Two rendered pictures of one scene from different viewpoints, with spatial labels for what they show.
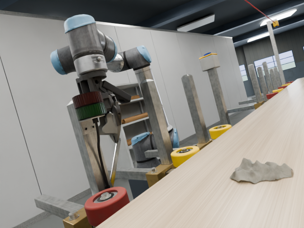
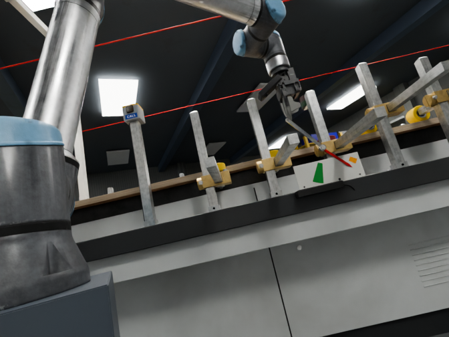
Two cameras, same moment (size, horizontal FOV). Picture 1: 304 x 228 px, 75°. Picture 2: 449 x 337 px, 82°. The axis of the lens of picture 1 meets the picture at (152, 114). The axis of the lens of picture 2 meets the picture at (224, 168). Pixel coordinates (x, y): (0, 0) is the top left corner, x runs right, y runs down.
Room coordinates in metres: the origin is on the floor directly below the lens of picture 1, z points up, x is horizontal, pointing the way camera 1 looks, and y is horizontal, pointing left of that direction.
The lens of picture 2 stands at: (1.45, 0.64, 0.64)
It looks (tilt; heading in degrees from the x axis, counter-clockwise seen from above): 12 degrees up; 228
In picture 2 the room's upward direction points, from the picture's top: 13 degrees counter-clockwise
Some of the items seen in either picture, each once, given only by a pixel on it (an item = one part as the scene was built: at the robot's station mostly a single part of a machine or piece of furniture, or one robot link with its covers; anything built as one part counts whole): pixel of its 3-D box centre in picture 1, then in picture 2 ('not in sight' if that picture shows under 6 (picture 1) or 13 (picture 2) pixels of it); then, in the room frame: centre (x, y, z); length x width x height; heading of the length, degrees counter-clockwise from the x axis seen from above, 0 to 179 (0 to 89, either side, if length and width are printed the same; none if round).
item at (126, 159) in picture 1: (135, 126); not in sight; (3.59, 0.36, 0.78); 0.90 x 0.45 x 1.55; 133
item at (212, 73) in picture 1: (222, 111); (142, 172); (1.01, -0.36, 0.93); 0.05 x 0.04 x 0.45; 138
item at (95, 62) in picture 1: (92, 67); (278, 67); (0.59, 0.13, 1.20); 0.10 x 0.09 x 0.05; 48
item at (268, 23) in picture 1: (281, 58); not in sight; (2.51, -1.76, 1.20); 0.11 x 0.09 x 1.00; 48
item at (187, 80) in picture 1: (201, 130); (205, 164); (0.82, -0.18, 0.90); 0.03 x 0.03 x 0.48; 48
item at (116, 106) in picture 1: (113, 111); not in sight; (0.59, 0.11, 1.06); 0.05 x 0.02 x 0.09; 48
